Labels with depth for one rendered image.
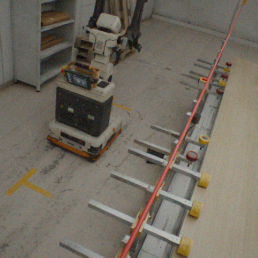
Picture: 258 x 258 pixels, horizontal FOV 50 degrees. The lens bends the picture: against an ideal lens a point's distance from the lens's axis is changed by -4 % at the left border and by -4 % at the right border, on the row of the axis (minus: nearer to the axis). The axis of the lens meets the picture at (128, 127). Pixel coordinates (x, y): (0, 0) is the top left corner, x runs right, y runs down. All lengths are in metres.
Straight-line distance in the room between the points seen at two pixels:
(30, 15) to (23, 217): 2.49
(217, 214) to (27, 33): 3.26
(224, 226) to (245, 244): 0.13
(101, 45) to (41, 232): 1.79
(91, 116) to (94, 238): 1.14
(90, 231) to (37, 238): 0.43
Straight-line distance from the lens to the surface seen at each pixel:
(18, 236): 2.49
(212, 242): 1.53
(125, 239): 1.14
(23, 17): 4.04
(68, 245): 1.28
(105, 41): 2.89
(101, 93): 2.67
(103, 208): 1.41
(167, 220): 1.89
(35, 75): 4.19
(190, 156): 1.94
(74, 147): 3.05
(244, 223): 1.70
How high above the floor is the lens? 2.04
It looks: 34 degrees down
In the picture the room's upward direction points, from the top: 11 degrees clockwise
